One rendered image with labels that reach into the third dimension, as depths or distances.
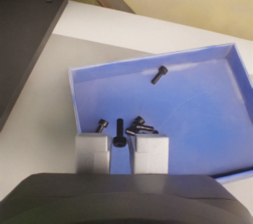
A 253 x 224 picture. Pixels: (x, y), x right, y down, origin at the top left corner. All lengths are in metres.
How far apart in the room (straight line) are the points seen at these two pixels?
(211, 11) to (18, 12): 0.49
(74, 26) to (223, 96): 0.14
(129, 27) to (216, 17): 0.44
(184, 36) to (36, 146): 0.15
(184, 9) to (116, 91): 0.48
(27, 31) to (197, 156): 0.16
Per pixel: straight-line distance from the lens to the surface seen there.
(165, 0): 0.71
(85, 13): 0.30
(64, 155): 0.24
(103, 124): 0.23
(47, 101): 0.25
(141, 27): 0.29
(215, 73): 0.27
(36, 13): 0.29
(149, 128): 0.23
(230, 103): 0.26
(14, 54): 0.27
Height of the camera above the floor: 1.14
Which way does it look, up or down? 64 degrees down
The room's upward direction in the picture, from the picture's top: 5 degrees clockwise
